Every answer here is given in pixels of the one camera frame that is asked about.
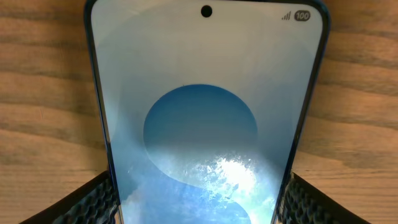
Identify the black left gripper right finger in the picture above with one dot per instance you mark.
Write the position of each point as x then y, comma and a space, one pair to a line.
302, 203

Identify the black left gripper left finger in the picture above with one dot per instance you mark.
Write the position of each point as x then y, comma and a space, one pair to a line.
96, 202

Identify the blue Galaxy smartphone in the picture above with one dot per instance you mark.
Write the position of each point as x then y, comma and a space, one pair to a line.
202, 102

